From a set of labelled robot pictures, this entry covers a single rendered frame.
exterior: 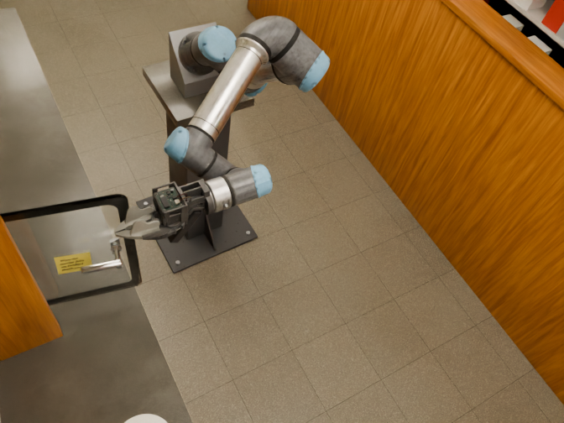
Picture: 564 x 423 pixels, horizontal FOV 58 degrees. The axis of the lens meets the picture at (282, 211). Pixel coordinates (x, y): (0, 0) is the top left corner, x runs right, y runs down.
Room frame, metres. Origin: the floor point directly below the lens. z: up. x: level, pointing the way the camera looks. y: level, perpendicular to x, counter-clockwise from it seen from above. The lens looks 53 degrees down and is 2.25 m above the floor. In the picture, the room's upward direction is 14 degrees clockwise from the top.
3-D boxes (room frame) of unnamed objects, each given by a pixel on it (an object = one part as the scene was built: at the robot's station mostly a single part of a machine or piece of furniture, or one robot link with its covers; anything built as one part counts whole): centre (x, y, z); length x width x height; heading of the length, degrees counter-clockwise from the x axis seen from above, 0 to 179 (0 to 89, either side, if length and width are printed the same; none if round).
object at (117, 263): (0.52, 0.37, 1.20); 0.10 x 0.05 x 0.03; 120
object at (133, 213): (0.57, 0.31, 1.33); 0.09 x 0.03 x 0.06; 130
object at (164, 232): (0.57, 0.25, 1.31); 0.09 x 0.05 x 0.02; 130
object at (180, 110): (1.47, 0.43, 0.92); 0.32 x 0.32 x 0.04; 43
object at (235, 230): (1.47, 0.43, 0.45); 0.48 x 0.48 x 0.90; 43
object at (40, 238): (0.51, 0.45, 1.19); 0.30 x 0.01 x 0.40; 120
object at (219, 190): (0.68, 0.15, 1.33); 0.08 x 0.05 x 0.08; 40
